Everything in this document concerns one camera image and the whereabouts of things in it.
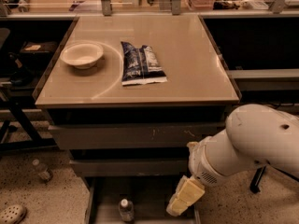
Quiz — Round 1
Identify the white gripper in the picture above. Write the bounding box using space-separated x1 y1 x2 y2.
166 136 228 217

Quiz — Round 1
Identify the dark box on shelf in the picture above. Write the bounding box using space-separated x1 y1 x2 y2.
20 41 58 60

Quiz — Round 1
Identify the top grey drawer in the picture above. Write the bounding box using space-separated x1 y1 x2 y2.
49 121 224 149

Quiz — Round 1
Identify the middle grey drawer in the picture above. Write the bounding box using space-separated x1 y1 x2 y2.
70 159 188 177

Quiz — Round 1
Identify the clear bottle on floor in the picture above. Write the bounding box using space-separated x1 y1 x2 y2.
32 159 53 182

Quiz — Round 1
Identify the white clog shoe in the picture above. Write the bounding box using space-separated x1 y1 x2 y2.
0 204 27 224

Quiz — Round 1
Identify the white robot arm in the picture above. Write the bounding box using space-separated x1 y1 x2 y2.
166 104 299 217

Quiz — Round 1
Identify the white ceramic bowl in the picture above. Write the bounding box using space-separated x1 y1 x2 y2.
60 42 104 69

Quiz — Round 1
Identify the bottom open grey drawer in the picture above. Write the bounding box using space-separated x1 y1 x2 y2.
84 175 201 224

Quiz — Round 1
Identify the black stand frame left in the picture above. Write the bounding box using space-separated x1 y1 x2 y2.
0 91 57 153

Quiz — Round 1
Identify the black chair leg base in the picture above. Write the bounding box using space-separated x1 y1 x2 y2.
249 167 299 194

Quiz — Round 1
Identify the blue snack bag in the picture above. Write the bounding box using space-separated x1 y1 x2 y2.
121 41 167 86

